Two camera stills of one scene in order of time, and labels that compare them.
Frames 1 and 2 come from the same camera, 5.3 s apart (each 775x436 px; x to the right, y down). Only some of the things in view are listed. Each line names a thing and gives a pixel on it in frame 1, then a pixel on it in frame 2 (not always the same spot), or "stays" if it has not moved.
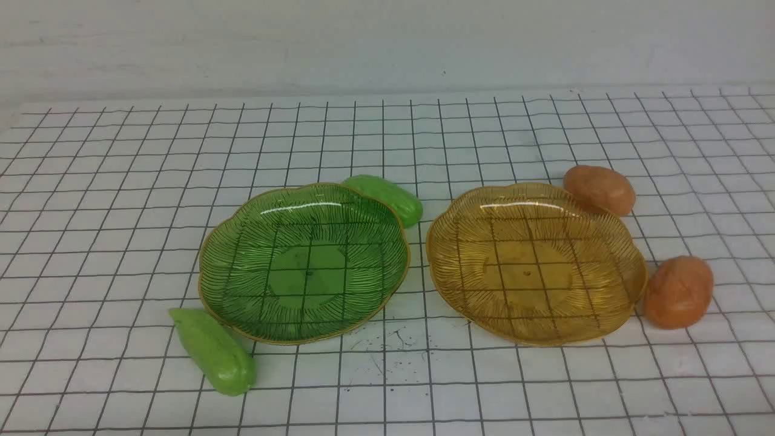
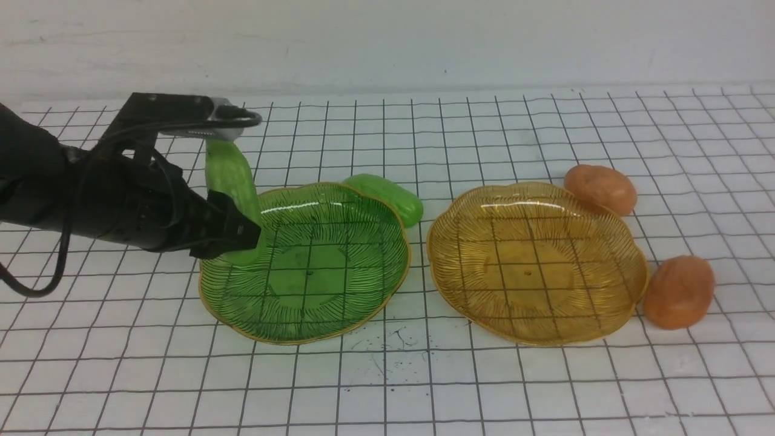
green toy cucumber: [408, 208] stays
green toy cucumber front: [227, 364] to [228, 170]
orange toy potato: [677, 292] stays
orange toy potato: [601, 189] stays
